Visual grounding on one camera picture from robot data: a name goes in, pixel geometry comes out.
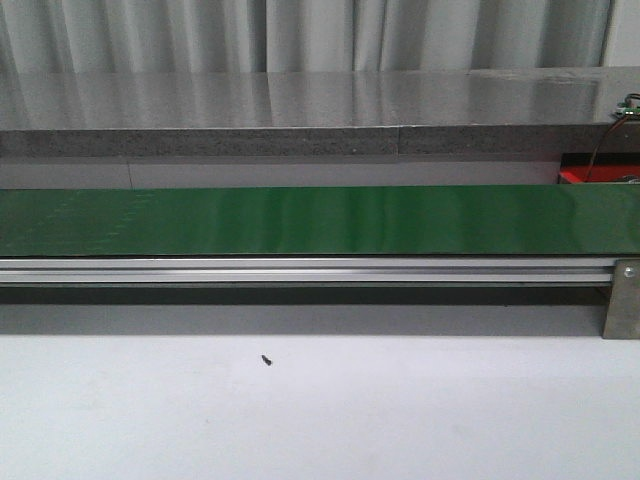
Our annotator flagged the green conveyor belt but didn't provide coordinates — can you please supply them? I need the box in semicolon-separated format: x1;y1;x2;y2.
1;183;639;257

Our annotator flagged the grey stone counter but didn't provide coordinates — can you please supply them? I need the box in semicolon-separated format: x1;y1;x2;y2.
1;67;639;157

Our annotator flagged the red plastic tray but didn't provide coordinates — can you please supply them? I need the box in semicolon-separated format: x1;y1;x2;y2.
558;153;639;184

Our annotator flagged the small green circuit board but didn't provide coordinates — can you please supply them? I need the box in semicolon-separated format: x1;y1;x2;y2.
611;100;640;120

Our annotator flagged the grey curtain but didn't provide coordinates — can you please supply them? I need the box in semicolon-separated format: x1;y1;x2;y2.
1;1;613;74

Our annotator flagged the aluminium conveyor side rail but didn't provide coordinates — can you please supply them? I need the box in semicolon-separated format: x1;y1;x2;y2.
1;257;617;284

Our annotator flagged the steel conveyor support bracket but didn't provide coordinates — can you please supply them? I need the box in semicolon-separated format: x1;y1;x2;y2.
602;259;640;340

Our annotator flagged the red black wire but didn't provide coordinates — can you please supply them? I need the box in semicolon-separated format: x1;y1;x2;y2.
585;93;640;184

